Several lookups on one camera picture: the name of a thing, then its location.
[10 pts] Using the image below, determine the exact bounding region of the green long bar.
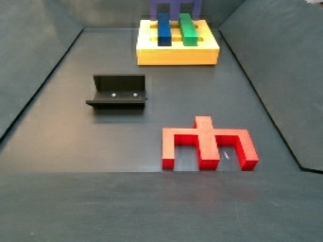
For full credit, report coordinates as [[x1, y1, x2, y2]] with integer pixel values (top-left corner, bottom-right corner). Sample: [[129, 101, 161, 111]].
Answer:
[[178, 13, 197, 46]]

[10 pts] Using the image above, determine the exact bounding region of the yellow slotted board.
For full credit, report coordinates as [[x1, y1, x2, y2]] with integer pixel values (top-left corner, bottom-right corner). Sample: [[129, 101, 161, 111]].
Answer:
[[136, 20, 218, 66]]

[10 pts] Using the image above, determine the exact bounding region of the red fork-shaped block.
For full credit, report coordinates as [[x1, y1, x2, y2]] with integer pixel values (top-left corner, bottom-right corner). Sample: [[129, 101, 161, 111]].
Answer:
[[161, 116, 258, 171]]

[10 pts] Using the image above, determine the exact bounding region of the black angled bracket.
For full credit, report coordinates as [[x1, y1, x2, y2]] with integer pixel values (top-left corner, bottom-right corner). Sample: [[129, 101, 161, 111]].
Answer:
[[85, 74, 146, 109]]

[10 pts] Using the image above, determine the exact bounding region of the blue long bar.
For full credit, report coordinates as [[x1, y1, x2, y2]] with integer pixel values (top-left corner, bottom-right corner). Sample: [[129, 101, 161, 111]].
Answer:
[[157, 13, 172, 46]]

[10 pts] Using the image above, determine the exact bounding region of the purple fork-shaped block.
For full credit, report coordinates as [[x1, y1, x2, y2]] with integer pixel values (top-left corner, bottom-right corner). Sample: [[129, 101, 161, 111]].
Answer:
[[149, 0, 201, 21]]

